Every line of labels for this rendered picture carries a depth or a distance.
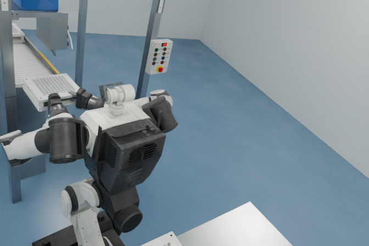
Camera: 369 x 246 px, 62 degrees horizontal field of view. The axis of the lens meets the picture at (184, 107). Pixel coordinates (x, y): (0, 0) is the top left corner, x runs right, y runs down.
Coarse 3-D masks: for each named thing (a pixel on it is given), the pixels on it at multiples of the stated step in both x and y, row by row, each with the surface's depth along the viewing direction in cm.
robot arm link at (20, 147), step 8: (8, 136) 117; (16, 136) 116; (24, 136) 112; (32, 136) 109; (8, 144) 114; (16, 144) 111; (24, 144) 110; (32, 144) 108; (8, 152) 113; (16, 152) 112; (24, 152) 111; (32, 152) 110; (40, 152) 109; (8, 160) 116; (16, 160) 115; (24, 160) 116
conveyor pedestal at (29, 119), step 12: (0, 84) 221; (0, 96) 229; (24, 96) 204; (0, 108) 237; (24, 108) 208; (36, 108) 214; (0, 120) 246; (24, 120) 213; (36, 120) 219; (0, 132) 255; (24, 132) 218; (36, 156) 236; (24, 168) 234; (36, 168) 242
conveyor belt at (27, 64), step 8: (16, 48) 221; (24, 48) 224; (16, 56) 212; (24, 56) 214; (32, 56) 217; (16, 64) 202; (24, 64) 205; (32, 64) 207; (40, 64) 210; (16, 72) 194; (24, 72) 196; (32, 72) 198; (40, 72) 200; (48, 72) 203; (16, 80) 186; (16, 88) 184
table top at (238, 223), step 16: (240, 208) 147; (256, 208) 150; (208, 224) 135; (224, 224) 137; (240, 224) 139; (256, 224) 141; (192, 240) 126; (208, 240) 128; (224, 240) 130; (240, 240) 132; (256, 240) 134; (272, 240) 136
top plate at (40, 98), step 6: (24, 78) 168; (30, 78) 170; (48, 78) 174; (66, 78) 179; (30, 84) 165; (60, 84) 172; (72, 84) 175; (30, 90) 161; (36, 90) 161; (36, 96) 157; (42, 96) 158; (60, 96) 162; (66, 96) 164; (72, 96) 166; (42, 102) 156
